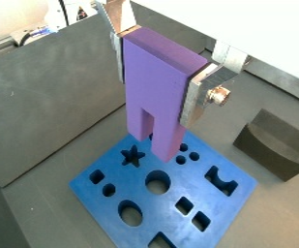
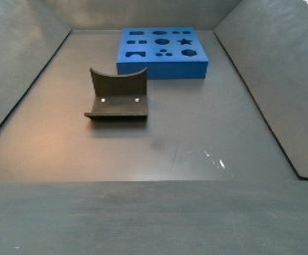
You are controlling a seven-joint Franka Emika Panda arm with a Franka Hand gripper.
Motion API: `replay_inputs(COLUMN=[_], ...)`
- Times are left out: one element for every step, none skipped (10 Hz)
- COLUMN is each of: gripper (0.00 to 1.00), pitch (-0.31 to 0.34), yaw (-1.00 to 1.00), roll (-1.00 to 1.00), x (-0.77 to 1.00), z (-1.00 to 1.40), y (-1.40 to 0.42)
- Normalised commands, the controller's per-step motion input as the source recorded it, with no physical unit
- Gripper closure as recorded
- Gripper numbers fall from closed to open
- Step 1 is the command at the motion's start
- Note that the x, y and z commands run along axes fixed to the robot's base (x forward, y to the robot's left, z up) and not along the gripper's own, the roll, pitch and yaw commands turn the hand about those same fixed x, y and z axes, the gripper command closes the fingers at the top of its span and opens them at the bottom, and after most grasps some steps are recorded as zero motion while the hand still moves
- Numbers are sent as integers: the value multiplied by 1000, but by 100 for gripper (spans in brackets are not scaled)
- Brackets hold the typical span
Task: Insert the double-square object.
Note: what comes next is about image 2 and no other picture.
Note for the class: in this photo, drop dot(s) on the black curved holder stand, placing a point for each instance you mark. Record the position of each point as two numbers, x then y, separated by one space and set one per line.
120 95

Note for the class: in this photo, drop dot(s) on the blue shape-sorter block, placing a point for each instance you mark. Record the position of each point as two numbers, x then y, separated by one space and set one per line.
167 51

